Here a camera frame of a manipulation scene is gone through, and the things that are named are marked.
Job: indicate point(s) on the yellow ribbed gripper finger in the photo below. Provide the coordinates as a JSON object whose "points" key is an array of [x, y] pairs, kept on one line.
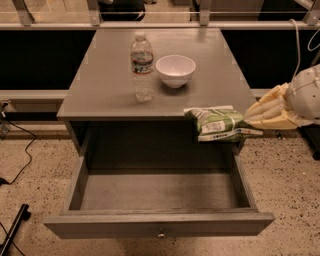
{"points": [[269, 106], [280, 121]]}

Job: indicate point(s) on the green jalapeno chip bag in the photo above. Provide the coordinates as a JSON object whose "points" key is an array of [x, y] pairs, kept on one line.
{"points": [[220, 123]]}

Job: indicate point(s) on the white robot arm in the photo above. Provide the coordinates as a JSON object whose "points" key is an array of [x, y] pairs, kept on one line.
{"points": [[290, 105]]}

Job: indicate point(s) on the brass drawer knob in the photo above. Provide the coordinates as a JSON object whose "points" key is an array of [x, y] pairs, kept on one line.
{"points": [[161, 235]]}

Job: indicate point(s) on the open grey top drawer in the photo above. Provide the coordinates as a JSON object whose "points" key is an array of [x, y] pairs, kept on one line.
{"points": [[201, 195]]}

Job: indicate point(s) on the white ceramic bowl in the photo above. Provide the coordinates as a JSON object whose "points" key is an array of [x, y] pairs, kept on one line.
{"points": [[175, 70]]}

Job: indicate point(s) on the clear plastic water bottle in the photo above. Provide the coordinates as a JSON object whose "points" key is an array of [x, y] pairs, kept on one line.
{"points": [[141, 58]]}

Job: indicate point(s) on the grey wooden nightstand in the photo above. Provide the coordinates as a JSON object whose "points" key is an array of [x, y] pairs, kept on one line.
{"points": [[105, 119]]}

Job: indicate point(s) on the black bar on floor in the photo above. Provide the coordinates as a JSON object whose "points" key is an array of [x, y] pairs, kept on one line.
{"points": [[22, 215]]}

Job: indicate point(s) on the metal railing frame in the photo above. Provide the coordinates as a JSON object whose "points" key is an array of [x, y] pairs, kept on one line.
{"points": [[222, 14]]}

